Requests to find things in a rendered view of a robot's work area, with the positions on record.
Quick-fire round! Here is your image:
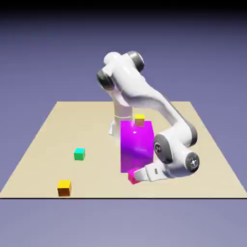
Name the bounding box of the small green cube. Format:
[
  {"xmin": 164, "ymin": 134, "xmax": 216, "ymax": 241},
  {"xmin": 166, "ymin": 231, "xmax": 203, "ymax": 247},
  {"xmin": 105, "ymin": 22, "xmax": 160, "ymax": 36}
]
[{"xmin": 73, "ymin": 148, "xmax": 86, "ymax": 161}]

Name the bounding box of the large magenta box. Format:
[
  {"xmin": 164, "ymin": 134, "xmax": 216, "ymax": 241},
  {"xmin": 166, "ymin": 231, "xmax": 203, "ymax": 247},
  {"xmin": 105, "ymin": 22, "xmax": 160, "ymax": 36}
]
[{"xmin": 120, "ymin": 120, "xmax": 155, "ymax": 174}]

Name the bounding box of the small yellow cube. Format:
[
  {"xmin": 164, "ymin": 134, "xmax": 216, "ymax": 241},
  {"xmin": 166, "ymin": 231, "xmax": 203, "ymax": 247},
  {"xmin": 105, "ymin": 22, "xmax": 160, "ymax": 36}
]
[
  {"xmin": 134, "ymin": 114, "xmax": 146, "ymax": 127},
  {"xmin": 57, "ymin": 180, "xmax": 72, "ymax": 197}
]

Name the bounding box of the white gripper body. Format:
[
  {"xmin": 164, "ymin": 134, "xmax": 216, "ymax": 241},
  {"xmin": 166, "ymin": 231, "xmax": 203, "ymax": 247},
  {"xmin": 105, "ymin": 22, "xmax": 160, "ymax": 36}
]
[{"xmin": 134, "ymin": 161, "xmax": 169, "ymax": 182}]

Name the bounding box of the small pink cube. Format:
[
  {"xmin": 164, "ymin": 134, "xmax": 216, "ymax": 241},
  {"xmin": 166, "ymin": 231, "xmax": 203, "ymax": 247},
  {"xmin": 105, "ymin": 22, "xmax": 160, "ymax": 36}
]
[{"xmin": 127, "ymin": 168, "xmax": 143, "ymax": 185}]

